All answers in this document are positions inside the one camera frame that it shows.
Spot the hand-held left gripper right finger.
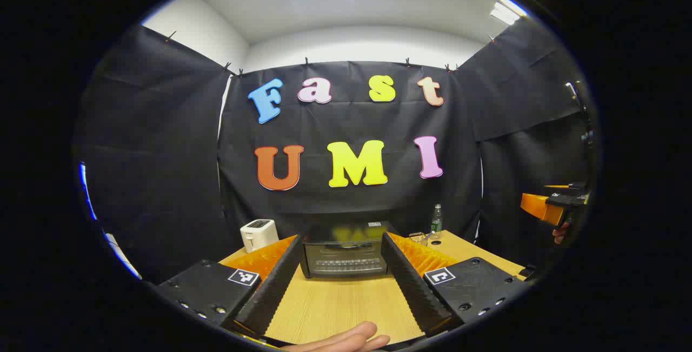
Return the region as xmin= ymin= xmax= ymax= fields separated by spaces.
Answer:
xmin=381 ymin=231 xmax=528 ymax=338

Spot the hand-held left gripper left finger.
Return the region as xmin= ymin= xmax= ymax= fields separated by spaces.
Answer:
xmin=156 ymin=234 xmax=304 ymax=339

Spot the black electric oven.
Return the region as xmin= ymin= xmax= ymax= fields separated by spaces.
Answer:
xmin=299 ymin=221 xmax=401 ymax=279

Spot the white toaster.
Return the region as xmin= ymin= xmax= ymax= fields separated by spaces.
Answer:
xmin=240 ymin=219 xmax=280 ymax=254

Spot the black backdrop cloth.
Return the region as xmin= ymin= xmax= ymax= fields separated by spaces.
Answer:
xmin=73 ymin=17 xmax=595 ymax=288

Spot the small ceiling light panel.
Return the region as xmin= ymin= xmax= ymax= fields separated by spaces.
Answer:
xmin=490 ymin=0 xmax=528 ymax=25

